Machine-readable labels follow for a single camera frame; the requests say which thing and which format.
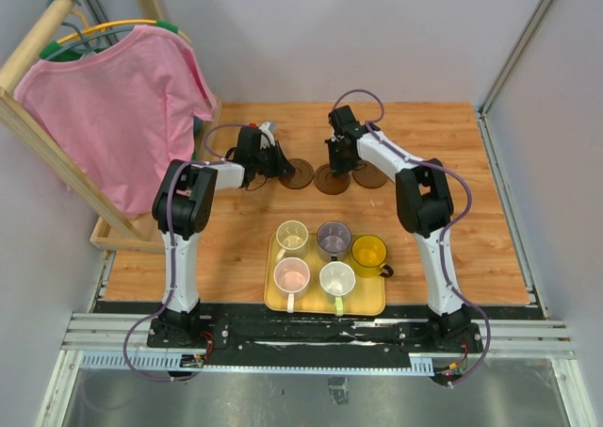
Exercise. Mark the purple mug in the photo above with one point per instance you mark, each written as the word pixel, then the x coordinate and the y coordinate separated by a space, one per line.
pixel 334 240

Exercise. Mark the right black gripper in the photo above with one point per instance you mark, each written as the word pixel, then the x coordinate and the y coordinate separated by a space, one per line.
pixel 339 149

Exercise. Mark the wooden clothes rack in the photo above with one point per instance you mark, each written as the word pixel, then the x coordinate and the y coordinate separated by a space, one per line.
pixel 113 231

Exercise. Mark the brown coaster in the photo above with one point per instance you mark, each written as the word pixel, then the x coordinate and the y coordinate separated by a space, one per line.
pixel 301 177
pixel 369 176
pixel 328 183

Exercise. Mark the brown coaster top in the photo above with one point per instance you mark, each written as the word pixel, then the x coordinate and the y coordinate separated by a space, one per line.
pixel 301 177

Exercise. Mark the pink mug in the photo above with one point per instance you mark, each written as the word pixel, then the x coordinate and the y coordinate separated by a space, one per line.
pixel 292 277

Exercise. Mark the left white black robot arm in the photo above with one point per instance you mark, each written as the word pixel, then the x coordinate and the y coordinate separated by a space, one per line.
pixel 182 209

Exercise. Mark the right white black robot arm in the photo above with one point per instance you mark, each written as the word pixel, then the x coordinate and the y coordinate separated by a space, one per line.
pixel 424 208

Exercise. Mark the yellow hanger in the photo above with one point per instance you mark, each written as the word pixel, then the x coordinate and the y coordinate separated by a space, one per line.
pixel 153 16

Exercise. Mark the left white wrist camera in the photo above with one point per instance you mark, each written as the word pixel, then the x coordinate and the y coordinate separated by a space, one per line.
pixel 267 134

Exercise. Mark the cream mug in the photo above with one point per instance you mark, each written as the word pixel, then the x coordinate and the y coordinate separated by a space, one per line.
pixel 293 240

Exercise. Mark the yellow plastic tray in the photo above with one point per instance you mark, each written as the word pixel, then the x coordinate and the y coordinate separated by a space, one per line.
pixel 367 299

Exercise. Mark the brown coaster bottom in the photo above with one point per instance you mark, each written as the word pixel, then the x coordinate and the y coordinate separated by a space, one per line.
pixel 328 183

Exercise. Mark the aluminium frame rails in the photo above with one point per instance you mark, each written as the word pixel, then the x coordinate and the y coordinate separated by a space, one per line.
pixel 112 342

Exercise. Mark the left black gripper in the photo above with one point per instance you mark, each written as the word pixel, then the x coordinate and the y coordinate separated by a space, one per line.
pixel 271 158

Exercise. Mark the yellow transparent mug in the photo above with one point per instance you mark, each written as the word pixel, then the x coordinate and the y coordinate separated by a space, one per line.
pixel 369 257

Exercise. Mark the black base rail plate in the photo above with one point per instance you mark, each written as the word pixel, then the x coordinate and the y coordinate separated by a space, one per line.
pixel 244 335

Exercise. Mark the white green-handled mug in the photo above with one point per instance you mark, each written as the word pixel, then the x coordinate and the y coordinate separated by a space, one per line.
pixel 337 280

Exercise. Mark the pink t-shirt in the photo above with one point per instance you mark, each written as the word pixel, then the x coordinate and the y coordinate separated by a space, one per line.
pixel 124 114

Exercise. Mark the grey-green hanger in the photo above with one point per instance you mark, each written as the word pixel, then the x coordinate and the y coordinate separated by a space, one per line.
pixel 76 48

